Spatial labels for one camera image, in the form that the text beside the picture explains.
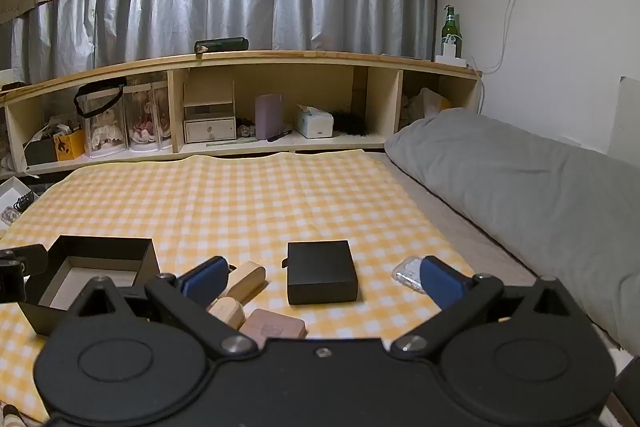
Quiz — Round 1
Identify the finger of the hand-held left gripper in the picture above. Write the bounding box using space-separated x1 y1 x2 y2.
0 244 49 304

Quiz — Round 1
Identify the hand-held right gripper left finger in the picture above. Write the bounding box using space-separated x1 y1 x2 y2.
67 256 253 360

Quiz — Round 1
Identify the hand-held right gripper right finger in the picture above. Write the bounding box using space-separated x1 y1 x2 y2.
390 256 586 359

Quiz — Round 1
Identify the small clear plastic case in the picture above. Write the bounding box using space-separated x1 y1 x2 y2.
391 256 427 297

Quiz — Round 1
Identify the beige tape roll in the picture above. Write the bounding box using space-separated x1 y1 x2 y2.
222 260 267 303
206 297 247 334

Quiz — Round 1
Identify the pinkish brown case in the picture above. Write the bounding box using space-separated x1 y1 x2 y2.
239 308 306 350

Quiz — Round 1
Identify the small black lidded box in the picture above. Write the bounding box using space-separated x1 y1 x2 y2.
282 240 360 306

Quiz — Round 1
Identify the white shallow box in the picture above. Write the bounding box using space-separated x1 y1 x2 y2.
0 177 36 228

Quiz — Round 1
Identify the yellow checked mat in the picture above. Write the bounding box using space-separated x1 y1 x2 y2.
0 149 476 423

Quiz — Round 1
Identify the dark storage box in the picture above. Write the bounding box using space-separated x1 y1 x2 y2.
24 137 58 166

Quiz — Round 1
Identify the yellow printed box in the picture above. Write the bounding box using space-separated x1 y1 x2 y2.
54 129 87 162

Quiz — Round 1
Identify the grey pillow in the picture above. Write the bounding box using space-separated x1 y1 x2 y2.
384 108 640 348

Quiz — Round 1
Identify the white plastic bag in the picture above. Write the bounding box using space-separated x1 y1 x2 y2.
402 88 453 130

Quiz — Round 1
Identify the black feather duster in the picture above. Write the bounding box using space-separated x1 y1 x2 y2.
332 109 376 138

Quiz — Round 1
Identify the black headband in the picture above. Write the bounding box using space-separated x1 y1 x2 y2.
74 77 128 116

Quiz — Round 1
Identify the tissue box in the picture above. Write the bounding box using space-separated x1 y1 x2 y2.
294 104 335 138

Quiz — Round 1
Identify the dark green case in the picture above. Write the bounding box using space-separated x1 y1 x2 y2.
195 37 249 54

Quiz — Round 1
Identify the long wooden shelf unit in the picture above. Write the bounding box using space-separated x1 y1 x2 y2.
0 50 483 180

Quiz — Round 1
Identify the green glass bottle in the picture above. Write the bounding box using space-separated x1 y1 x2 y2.
441 5 463 58

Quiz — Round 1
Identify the grey curtain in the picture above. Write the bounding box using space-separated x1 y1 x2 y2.
0 0 438 85

